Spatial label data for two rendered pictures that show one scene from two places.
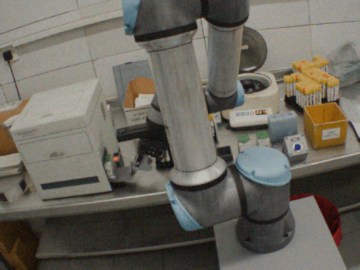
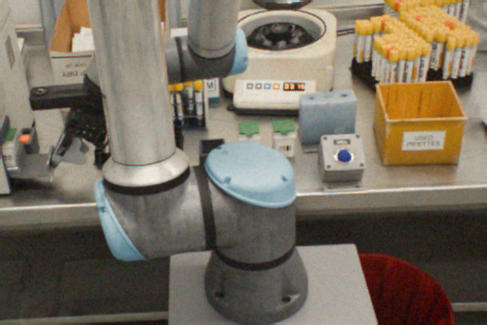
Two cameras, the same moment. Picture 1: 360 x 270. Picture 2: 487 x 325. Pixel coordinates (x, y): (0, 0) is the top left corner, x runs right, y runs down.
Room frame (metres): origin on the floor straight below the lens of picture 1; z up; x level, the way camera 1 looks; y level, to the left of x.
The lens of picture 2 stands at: (-0.26, -0.07, 1.74)
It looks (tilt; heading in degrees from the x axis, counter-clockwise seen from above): 34 degrees down; 1
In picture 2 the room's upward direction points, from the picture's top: 5 degrees counter-clockwise
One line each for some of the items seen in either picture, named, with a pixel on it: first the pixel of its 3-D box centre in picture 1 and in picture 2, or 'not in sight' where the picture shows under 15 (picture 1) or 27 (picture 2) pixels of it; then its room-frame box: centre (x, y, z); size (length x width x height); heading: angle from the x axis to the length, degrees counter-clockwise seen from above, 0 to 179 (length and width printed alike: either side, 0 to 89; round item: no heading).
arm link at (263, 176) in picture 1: (261, 181); (246, 198); (0.58, -0.15, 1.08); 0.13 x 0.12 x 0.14; 95
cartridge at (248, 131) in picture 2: (244, 145); (248, 143); (0.97, -0.20, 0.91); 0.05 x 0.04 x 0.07; 177
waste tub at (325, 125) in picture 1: (325, 125); (416, 123); (0.96, -0.51, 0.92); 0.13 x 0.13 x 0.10; 83
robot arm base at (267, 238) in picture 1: (265, 216); (254, 261); (0.58, -0.16, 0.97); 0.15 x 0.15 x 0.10
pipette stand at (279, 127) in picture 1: (283, 128); (326, 119); (1.00, -0.35, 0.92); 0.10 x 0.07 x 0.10; 88
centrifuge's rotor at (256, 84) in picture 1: (247, 89); (279, 41); (1.27, -0.30, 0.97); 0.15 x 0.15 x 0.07
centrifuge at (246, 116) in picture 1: (249, 97); (278, 57); (1.25, -0.30, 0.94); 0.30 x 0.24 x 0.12; 168
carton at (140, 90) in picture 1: (158, 103); (115, 48); (1.34, 0.06, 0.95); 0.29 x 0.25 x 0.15; 177
